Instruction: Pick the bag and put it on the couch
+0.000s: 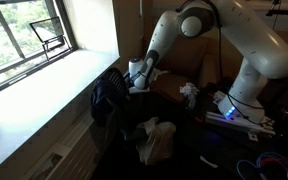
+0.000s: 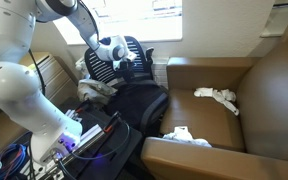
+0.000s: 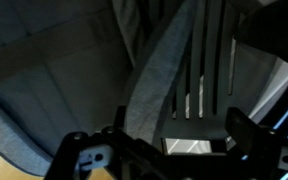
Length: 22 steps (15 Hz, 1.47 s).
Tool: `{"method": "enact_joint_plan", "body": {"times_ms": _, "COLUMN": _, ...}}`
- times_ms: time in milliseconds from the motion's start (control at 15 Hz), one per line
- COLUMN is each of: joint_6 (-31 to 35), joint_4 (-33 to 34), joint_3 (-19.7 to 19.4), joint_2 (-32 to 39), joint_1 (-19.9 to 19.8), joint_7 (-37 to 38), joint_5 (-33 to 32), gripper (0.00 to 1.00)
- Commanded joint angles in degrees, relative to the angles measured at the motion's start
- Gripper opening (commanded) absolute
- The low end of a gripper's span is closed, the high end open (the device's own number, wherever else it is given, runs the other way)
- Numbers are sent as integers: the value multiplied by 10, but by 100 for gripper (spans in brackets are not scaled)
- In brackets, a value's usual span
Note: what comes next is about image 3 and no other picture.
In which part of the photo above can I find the dark navy cloth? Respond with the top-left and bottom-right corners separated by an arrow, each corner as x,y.
235,0 -> 288,72

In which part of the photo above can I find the dark grey backpack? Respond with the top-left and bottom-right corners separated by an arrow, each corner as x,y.
0,0 -> 200,177

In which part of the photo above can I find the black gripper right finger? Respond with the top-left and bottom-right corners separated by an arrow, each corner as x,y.
225,106 -> 288,180

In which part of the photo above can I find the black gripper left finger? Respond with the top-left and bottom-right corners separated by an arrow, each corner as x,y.
43,105 -> 185,180

